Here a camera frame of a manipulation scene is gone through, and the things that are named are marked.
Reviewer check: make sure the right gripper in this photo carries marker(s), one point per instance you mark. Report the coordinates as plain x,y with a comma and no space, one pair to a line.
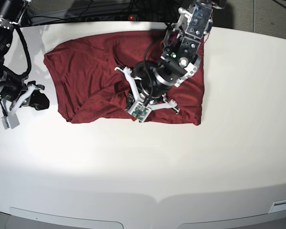
37,100

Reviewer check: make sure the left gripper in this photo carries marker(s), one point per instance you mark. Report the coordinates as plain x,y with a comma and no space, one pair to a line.
141,90

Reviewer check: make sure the red long-sleeve T-shirt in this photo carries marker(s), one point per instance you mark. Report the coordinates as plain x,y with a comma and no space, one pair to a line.
83,70

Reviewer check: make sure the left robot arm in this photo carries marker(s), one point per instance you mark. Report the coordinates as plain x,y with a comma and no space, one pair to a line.
180,59

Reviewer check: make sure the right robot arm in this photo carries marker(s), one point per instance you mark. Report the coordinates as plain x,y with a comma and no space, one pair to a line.
12,85

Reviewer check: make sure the white power strip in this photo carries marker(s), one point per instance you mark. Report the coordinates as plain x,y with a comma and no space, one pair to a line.
118,17

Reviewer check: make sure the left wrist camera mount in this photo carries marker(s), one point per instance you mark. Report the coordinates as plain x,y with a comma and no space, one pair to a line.
137,108

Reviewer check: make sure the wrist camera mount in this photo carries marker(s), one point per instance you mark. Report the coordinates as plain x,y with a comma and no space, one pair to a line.
137,108
10,120

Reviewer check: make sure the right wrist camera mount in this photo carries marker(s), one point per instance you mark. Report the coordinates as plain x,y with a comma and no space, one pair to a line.
10,120

